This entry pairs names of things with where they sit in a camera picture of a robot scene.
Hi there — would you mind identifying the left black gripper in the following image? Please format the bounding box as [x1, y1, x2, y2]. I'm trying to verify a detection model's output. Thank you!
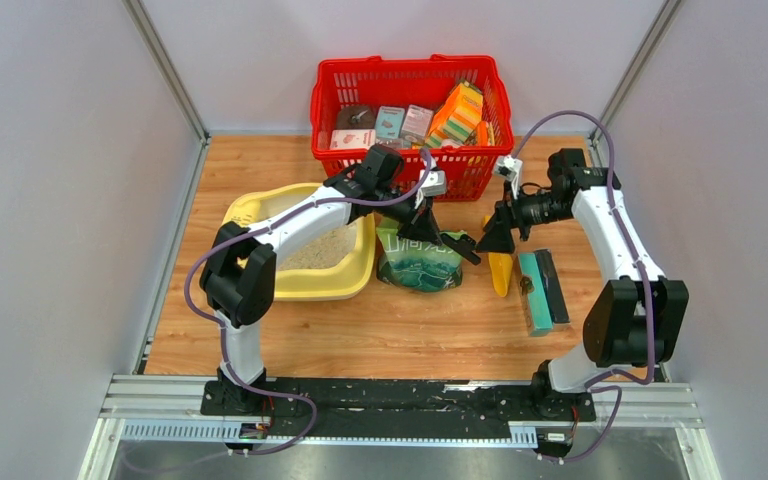
[375, 184, 444, 248]

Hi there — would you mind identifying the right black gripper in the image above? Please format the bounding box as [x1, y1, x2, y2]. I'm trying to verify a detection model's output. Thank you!
[475, 180, 573, 254]

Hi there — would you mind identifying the yellow plastic scoop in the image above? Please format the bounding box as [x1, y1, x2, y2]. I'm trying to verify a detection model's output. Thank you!
[487, 252, 513, 298]

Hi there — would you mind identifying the black bag clip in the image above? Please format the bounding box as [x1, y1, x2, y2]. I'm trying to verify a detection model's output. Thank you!
[440, 233, 481, 265]

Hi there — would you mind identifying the green litter bag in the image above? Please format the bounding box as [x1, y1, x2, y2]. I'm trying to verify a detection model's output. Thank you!
[375, 218, 464, 293]

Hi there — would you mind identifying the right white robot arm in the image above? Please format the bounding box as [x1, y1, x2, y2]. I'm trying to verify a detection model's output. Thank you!
[477, 148, 689, 419]

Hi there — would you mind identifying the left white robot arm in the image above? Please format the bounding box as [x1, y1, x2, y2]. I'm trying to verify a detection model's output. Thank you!
[187, 145, 446, 415]

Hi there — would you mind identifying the yellow litter box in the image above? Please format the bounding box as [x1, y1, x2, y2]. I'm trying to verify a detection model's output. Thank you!
[222, 183, 376, 301]

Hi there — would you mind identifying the teal rectangular box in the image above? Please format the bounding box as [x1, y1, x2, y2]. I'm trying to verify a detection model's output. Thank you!
[517, 253, 553, 337]

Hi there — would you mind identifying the pink grey small box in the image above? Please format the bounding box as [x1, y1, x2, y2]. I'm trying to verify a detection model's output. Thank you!
[400, 104, 434, 145]

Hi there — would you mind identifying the white red small box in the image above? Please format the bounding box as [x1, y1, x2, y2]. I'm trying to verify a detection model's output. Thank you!
[329, 129, 377, 150]

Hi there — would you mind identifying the teal small box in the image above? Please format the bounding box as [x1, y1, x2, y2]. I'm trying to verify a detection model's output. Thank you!
[374, 106, 406, 140]

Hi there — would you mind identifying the dark brown box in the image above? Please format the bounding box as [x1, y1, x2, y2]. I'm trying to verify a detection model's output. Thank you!
[335, 105, 376, 130]

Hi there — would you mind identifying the orange small packet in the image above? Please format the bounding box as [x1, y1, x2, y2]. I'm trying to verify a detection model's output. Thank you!
[473, 120, 495, 147]

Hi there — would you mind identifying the orange green striped sponge pack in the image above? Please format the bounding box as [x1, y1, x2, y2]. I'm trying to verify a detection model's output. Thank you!
[425, 80, 484, 148]

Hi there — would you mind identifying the red plastic shopping basket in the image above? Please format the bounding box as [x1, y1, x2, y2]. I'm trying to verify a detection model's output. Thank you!
[310, 54, 514, 201]

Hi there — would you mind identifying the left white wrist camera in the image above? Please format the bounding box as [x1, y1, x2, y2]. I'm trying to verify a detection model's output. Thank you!
[417, 168, 447, 198]

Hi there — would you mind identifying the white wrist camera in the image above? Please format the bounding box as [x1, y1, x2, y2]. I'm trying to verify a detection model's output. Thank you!
[492, 155, 523, 200]
[417, 168, 447, 198]

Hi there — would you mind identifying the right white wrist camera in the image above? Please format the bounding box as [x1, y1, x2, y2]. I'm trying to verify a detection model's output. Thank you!
[492, 155, 523, 200]

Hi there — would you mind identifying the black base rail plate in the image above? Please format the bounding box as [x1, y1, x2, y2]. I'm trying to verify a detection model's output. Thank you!
[200, 376, 596, 444]

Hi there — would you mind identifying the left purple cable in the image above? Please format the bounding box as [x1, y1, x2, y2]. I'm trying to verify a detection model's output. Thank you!
[182, 146, 435, 458]

